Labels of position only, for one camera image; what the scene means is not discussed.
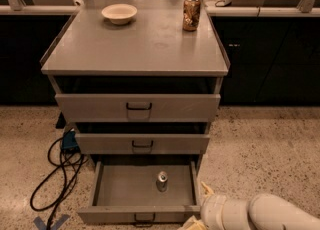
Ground grey top drawer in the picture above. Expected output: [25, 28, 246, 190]
[56, 94, 220, 123]

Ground grey open bottom drawer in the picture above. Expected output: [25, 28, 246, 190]
[78, 158, 200, 225]

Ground grey middle drawer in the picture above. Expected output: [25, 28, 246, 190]
[76, 133, 209, 155]

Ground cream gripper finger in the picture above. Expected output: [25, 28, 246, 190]
[201, 182, 214, 197]
[186, 216, 207, 230]

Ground gold patterned soda can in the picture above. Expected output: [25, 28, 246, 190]
[183, 0, 201, 31]

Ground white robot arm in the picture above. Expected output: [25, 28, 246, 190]
[178, 182, 320, 230]

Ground grey metal drawer cabinet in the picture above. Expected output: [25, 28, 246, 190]
[42, 0, 229, 163]

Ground blue power box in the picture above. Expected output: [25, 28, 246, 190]
[61, 131, 79, 152]

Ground white paper bowl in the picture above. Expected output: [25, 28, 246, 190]
[101, 4, 137, 25]

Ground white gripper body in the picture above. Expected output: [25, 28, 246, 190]
[200, 194, 251, 230]

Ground silver blue redbull can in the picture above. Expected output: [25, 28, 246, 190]
[156, 171, 168, 192]

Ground black floor cables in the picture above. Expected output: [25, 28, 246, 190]
[29, 136, 89, 230]

